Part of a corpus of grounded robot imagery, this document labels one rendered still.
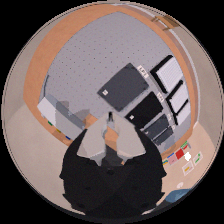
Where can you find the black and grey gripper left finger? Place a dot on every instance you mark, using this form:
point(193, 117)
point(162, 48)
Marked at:
point(89, 145)

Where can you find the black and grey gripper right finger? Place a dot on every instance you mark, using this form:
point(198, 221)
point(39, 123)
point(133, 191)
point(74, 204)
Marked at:
point(132, 143)

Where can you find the white button panel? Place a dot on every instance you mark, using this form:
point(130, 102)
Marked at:
point(56, 114)

